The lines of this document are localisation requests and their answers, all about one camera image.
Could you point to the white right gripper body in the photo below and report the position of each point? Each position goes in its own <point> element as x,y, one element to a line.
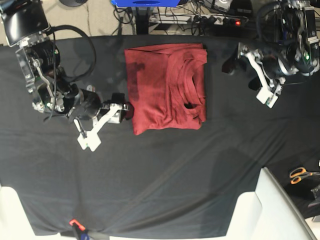
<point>90,138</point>

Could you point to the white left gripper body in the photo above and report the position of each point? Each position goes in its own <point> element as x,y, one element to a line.
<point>271,78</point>

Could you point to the maroon long-sleeve T-shirt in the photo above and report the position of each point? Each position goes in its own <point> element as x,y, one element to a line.
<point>166,86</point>

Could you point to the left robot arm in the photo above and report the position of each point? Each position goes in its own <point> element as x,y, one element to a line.
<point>295,49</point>

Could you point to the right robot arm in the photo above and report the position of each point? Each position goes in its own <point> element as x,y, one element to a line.
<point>53,92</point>

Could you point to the white power strip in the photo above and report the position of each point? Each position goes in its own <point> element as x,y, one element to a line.
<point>171,18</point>

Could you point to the orange black clamp bottom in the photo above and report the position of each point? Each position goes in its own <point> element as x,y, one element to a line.
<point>79,231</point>

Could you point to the blue plastic bin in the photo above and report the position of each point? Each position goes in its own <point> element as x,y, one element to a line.
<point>145,3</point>

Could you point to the black round base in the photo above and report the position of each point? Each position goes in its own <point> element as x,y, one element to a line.
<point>73,3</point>

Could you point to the black metal tool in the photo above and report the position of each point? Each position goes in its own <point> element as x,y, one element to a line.
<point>316,194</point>

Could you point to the white foam block left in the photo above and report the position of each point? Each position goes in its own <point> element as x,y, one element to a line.
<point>14,224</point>

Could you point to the yellow-handled scissors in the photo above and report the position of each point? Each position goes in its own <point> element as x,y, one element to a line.
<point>300,173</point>

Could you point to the black stand post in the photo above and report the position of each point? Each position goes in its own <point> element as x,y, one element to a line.
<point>142,16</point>

